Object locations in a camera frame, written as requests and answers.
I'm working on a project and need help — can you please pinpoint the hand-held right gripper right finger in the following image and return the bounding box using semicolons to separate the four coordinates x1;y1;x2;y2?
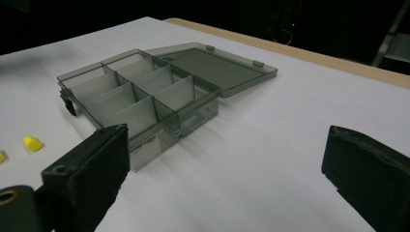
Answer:
321;125;410;232

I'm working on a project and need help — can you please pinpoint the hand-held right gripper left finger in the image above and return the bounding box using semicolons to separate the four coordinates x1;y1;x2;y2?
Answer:
41;123;131;232

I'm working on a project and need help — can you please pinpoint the metal stand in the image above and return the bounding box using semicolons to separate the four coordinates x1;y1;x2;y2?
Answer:
371;0;410;68

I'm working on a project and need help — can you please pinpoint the clear grey plastic organizer box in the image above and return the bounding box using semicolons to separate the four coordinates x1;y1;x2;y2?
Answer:
56;42;278;172

